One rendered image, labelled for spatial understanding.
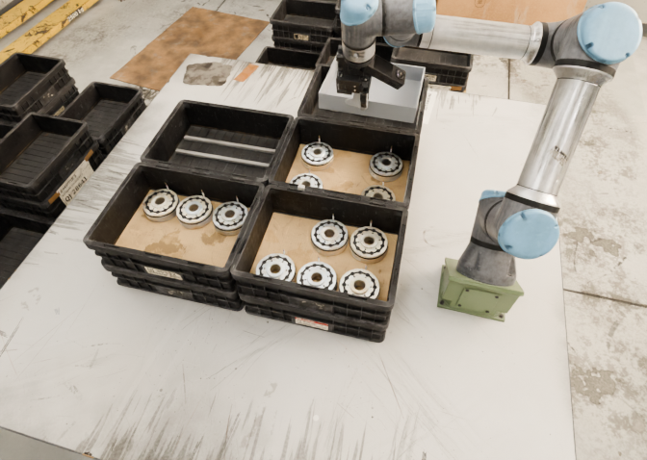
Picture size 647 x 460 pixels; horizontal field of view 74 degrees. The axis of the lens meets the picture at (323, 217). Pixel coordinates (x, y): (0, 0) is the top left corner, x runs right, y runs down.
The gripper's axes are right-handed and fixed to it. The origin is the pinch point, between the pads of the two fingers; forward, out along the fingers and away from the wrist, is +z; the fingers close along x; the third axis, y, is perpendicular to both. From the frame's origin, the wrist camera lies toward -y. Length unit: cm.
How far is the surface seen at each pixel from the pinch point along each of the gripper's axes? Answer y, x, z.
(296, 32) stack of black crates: 60, -122, 104
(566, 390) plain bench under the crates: -60, 62, 21
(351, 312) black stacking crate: -5, 55, 8
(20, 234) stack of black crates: 149, 36, 73
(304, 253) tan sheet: 10.6, 40.3, 13.8
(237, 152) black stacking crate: 41.6, 7.2, 23.7
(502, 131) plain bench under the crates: -49, -30, 48
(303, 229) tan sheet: 12.7, 32.7, 16.1
